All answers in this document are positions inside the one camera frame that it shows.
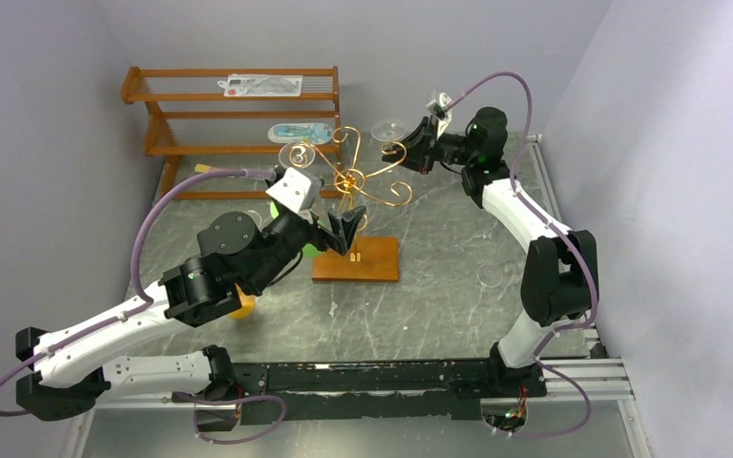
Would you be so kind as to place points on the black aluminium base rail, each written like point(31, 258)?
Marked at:
point(456, 388)

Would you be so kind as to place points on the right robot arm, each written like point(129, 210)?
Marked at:
point(558, 290)

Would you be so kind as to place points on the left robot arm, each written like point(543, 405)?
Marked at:
point(74, 369)

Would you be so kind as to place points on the clear wine glass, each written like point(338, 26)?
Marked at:
point(387, 131)
point(297, 155)
point(490, 275)

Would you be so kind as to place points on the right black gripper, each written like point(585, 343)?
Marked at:
point(422, 147)

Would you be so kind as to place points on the wooden two-tier shelf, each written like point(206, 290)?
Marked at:
point(194, 95)

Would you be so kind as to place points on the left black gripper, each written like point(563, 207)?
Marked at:
point(345, 227)

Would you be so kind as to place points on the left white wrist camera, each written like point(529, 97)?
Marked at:
point(297, 191)

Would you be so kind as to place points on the gold wire wine glass rack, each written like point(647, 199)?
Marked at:
point(370, 259)

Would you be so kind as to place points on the blue packaged item lower shelf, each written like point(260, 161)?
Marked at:
point(316, 133)

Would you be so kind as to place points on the orange plastic wine glass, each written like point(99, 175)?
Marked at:
point(248, 304)

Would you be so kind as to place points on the green plastic wine glass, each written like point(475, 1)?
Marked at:
point(309, 250)

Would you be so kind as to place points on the packaged item top shelf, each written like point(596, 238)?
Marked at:
point(261, 85)

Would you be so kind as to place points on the yellow pink eraser stick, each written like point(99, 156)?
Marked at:
point(203, 168)

